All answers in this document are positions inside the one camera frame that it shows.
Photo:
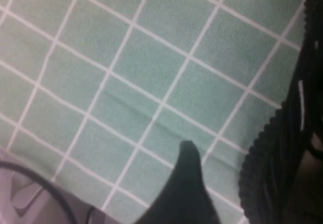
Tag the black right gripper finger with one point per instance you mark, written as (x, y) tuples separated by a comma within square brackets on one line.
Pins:
[(181, 196)]

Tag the black knit sneaker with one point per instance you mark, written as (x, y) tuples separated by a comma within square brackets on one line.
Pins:
[(277, 163)]

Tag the green white checked tablecloth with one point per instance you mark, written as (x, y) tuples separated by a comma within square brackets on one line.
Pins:
[(151, 70)]

